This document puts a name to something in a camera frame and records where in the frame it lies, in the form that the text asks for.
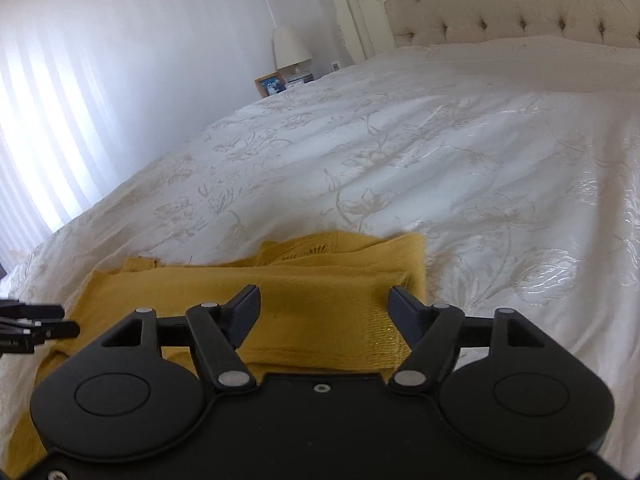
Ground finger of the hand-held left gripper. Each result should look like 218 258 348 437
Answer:
0 299 65 321
20 321 81 341

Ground wooden picture frame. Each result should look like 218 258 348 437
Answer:
254 73 287 98

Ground beige tufted headboard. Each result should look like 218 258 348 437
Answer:
325 0 640 63

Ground yellow knit sweater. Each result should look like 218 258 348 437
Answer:
2 230 427 480

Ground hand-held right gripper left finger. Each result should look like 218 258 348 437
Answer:
100 285 262 392

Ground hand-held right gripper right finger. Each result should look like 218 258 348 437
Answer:
387 286 547 392

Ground white floral bedspread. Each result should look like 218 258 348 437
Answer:
0 37 640 461

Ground white sheer curtain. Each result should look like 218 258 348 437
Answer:
0 0 281 261

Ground white table lamp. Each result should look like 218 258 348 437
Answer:
271 25 314 79

